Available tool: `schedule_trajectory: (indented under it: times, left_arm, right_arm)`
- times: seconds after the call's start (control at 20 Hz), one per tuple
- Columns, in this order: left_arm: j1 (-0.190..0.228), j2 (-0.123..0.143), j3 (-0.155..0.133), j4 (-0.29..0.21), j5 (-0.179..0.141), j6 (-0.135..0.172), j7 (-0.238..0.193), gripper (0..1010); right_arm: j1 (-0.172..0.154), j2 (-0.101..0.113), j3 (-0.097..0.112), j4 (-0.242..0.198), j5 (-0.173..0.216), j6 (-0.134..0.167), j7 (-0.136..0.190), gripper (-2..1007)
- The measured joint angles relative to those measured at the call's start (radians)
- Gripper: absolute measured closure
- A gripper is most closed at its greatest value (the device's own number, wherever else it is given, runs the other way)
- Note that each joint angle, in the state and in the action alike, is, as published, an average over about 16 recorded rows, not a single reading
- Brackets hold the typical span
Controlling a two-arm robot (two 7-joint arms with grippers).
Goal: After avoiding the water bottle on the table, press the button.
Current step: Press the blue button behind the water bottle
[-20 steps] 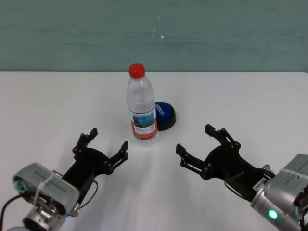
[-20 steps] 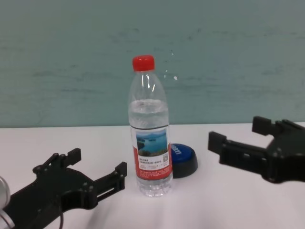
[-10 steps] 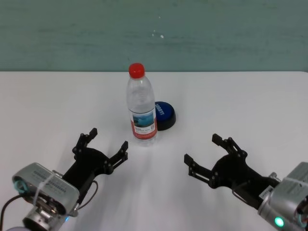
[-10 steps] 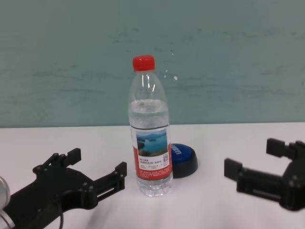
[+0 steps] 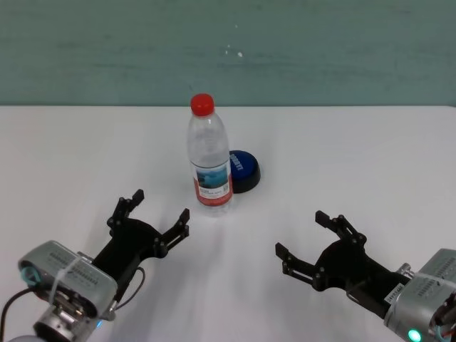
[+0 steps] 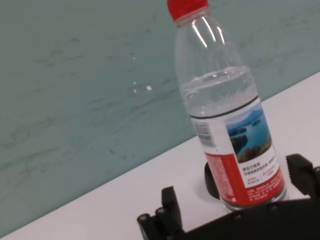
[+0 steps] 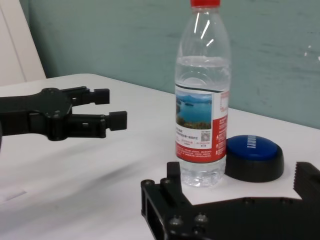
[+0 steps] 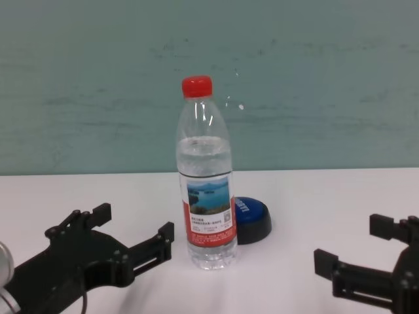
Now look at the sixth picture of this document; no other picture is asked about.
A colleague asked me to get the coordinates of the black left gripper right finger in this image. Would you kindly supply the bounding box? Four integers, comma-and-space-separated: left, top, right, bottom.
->
284, 153, 320, 200

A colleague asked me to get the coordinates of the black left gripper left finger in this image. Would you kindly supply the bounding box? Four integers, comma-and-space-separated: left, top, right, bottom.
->
136, 186, 186, 240

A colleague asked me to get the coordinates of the clear red-capped water bottle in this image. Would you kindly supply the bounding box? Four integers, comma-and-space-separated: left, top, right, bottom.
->
166, 0, 288, 214

